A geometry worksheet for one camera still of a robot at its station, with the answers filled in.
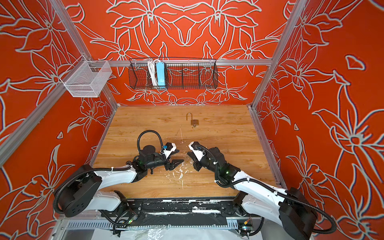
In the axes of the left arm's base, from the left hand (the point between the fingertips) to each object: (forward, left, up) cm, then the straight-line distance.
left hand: (180, 154), depth 80 cm
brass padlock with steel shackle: (+33, -5, -12) cm, 36 cm away
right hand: (-1, -3, +4) cm, 5 cm away
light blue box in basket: (+41, +15, +23) cm, 50 cm away
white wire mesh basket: (+39, +63, +20) cm, 76 cm away
